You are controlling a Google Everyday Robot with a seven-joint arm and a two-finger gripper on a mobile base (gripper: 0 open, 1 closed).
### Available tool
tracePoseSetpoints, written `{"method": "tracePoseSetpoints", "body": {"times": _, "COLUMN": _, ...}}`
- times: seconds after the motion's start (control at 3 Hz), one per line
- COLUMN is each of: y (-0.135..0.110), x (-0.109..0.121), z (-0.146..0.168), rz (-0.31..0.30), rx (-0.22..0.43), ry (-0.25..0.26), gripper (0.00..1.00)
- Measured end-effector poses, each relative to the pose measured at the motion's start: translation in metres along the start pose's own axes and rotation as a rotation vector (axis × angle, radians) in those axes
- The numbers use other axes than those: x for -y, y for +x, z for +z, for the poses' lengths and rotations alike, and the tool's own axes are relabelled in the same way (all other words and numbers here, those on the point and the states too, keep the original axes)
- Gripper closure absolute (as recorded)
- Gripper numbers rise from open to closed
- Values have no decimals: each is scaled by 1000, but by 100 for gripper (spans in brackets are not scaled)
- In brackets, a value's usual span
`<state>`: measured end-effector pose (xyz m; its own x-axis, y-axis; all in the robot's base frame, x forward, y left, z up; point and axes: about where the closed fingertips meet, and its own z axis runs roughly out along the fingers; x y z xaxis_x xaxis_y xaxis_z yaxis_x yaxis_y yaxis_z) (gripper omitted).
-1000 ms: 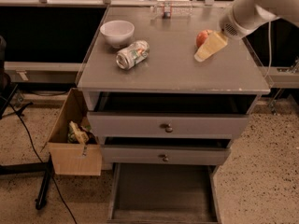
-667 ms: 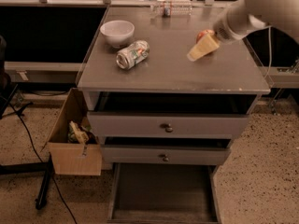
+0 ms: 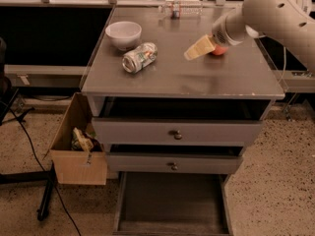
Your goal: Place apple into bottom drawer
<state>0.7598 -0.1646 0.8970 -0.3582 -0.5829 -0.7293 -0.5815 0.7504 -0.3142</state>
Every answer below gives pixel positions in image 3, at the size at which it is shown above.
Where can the grey drawer cabinet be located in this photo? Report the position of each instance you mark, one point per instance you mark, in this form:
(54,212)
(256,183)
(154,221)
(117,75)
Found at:
(237,86)

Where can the black stand base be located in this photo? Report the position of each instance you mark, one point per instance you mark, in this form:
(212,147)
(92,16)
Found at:
(48,176)

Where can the crushed soda can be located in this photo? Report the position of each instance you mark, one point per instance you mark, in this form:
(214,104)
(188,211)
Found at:
(140,57)

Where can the top grey drawer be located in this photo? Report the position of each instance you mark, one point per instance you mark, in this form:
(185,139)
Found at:
(176,132)

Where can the cardboard box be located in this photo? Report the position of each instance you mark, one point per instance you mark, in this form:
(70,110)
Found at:
(72,164)

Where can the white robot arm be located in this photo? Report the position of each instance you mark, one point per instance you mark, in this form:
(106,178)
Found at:
(284,21)

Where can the red apple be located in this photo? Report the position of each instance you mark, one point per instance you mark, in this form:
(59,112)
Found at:
(219,50)

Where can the open bottom grey drawer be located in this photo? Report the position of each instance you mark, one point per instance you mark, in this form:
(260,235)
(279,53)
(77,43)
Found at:
(169,204)

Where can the white ceramic bowl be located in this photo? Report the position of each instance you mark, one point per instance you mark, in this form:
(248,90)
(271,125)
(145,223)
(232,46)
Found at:
(124,35)

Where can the middle grey drawer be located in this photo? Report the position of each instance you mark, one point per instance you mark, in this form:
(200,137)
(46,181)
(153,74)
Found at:
(173,164)

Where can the crumpled snack wrappers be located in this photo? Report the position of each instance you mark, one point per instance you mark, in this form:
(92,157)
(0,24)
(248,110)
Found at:
(84,140)

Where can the clear plastic water bottle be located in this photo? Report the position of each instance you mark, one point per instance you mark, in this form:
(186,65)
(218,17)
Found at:
(179,9)

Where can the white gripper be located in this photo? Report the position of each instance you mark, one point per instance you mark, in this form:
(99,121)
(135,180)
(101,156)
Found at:
(220,33)

